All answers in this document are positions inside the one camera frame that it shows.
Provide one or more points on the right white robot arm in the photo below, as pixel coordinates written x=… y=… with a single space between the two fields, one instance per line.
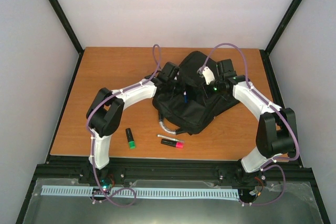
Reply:
x=276 y=132

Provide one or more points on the blue whiteboard marker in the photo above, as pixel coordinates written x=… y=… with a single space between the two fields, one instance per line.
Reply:
x=185 y=97

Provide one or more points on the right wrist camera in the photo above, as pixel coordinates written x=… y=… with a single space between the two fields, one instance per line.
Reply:
x=207 y=74

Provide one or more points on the black student bag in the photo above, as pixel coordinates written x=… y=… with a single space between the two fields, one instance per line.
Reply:
x=202 y=108

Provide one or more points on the light blue cable duct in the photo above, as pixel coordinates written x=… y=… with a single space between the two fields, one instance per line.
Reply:
x=142 y=193

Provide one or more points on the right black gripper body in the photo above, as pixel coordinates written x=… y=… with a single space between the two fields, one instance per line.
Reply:
x=219 y=89

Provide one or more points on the pink highlighter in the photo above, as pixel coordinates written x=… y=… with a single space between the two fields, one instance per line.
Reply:
x=171 y=143

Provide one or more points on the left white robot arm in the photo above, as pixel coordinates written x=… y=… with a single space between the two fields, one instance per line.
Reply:
x=105 y=113

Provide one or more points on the left black frame post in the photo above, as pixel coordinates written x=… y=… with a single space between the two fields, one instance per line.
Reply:
x=55 y=4

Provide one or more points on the silver bag handle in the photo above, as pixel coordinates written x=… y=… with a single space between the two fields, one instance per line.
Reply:
x=166 y=128

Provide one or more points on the black frame post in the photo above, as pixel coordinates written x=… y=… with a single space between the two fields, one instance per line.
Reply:
x=291 y=10
x=55 y=4

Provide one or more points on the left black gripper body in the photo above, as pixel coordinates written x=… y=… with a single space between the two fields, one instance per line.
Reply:
x=174 y=88

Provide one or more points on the right black frame post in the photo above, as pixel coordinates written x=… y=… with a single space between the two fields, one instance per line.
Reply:
x=291 y=10

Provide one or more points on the slim white pen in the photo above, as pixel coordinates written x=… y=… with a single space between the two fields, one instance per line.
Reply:
x=169 y=138

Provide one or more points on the green highlighter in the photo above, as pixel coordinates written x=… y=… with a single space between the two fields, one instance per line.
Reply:
x=130 y=138

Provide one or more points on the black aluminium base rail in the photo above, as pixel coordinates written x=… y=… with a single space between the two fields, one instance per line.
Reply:
x=122 y=171

